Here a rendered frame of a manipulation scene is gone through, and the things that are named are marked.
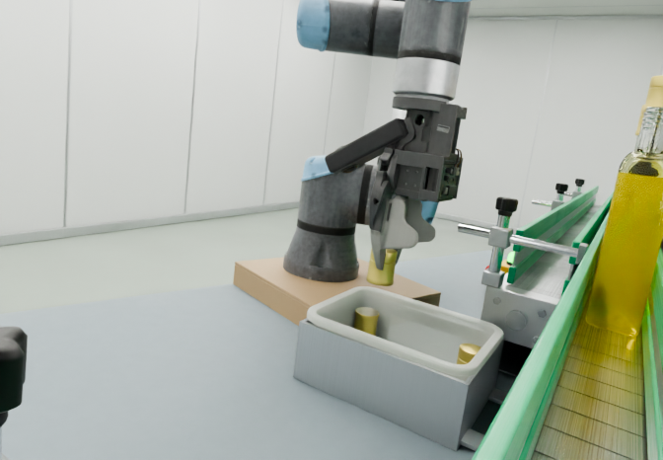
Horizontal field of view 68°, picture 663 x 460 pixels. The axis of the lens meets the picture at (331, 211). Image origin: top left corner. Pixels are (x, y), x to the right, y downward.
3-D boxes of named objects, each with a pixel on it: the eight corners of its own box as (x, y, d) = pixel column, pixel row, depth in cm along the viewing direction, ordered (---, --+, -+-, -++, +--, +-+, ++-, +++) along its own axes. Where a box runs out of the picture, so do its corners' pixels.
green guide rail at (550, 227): (512, 284, 70) (523, 230, 69) (505, 282, 71) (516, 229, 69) (595, 202, 218) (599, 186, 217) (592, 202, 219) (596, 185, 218)
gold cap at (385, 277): (361, 280, 63) (365, 248, 63) (374, 275, 66) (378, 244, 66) (386, 288, 61) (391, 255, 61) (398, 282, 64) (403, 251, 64)
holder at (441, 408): (508, 475, 50) (522, 405, 48) (292, 377, 64) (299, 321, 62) (537, 405, 64) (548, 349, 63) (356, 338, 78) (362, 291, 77)
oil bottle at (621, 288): (638, 339, 56) (683, 153, 52) (584, 324, 59) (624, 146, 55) (636, 325, 61) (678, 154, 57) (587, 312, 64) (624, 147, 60)
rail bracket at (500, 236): (573, 309, 62) (594, 213, 60) (447, 275, 71) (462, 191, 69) (576, 304, 65) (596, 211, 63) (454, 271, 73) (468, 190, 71)
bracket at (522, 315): (548, 355, 64) (558, 305, 63) (477, 333, 69) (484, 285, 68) (552, 347, 67) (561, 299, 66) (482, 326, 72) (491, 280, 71)
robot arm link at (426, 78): (386, 56, 57) (413, 68, 64) (380, 96, 58) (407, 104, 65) (447, 58, 53) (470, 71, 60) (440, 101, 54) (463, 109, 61)
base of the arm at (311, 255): (267, 263, 97) (272, 213, 95) (322, 256, 108) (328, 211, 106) (318, 286, 87) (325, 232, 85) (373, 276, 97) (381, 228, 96)
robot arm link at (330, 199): (302, 211, 102) (310, 147, 100) (366, 221, 101) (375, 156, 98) (290, 221, 90) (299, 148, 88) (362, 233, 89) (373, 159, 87)
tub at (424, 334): (458, 449, 52) (472, 374, 51) (291, 374, 63) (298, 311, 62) (496, 386, 67) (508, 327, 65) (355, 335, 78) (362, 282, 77)
